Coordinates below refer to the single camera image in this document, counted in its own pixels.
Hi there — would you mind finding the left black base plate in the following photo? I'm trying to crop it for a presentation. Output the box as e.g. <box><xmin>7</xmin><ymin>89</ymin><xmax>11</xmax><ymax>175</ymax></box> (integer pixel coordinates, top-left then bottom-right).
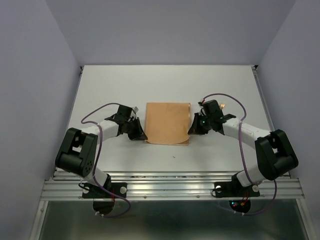
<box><xmin>81</xmin><ymin>181</ymin><xmax>129</xmax><ymax>200</ymax></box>

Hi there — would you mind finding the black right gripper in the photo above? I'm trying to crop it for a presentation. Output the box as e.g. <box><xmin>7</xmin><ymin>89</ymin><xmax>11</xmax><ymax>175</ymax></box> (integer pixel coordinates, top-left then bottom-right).
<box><xmin>186</xmin><ymin>112</ymin><xmax>213</xmax><ymax>135</ymax></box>

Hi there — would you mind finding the peach cloth napkin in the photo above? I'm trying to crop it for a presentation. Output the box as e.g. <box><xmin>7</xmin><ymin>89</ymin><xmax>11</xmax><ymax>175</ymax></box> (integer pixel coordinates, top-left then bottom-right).
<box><xmin>144</xmin><ymin>102</ymin><xmax>191</xmax><ymax>146</ymax></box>

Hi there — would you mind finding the gold fork black handle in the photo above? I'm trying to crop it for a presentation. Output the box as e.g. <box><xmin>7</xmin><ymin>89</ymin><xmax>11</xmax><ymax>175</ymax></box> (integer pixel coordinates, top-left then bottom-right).
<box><xmin>219</xmin><ymin>103</ymin><xmax>225</xmax><ymax>110</ymax></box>

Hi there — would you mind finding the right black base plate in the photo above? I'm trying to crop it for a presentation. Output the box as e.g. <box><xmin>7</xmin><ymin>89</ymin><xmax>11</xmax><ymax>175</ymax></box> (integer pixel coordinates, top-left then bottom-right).
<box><xmin>211</xmin><ymin>181</ymin><xmax>260</xmax><ymax>198</ymax></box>

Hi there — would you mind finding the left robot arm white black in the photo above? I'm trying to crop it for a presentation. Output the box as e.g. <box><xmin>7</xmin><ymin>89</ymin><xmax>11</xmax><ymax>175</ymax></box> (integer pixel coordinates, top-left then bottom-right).
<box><xmin>55</xmin><ymin>102</ymin><xmax>148</xmax><ymax>197</ymax></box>

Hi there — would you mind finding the aluminium rail frame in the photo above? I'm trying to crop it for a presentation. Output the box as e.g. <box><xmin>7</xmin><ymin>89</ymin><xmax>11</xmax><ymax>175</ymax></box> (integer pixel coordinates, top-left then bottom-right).
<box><xmin>30</xmin><ymin>65</ymin><xmax>317</xmax><ymax>240</ymax></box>

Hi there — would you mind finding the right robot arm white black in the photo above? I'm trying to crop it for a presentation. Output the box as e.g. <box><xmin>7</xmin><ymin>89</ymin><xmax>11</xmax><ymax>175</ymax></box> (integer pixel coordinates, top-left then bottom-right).
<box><xmin>188</xmin><ymin>100</ymin><xmax>299</xmax><ymax>195</ymax></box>

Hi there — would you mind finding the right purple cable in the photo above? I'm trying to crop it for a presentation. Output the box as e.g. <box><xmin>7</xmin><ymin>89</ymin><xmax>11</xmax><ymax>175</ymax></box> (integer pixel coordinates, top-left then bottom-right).
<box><xmin>198</xmin><ymin>93</ymin><xmax>278</xmax><ymax>217</ymax></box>

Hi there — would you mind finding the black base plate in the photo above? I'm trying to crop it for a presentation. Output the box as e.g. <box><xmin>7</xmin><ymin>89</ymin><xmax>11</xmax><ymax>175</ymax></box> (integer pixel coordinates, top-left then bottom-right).
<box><xmin>211</xmin><ymin>181</ymin><xmax>260</xmax><ymax>198</ymax></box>
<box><xmin>81</xmin><ymin>181</ymin><xmax>129</xmax><ymax>200</ymax></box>

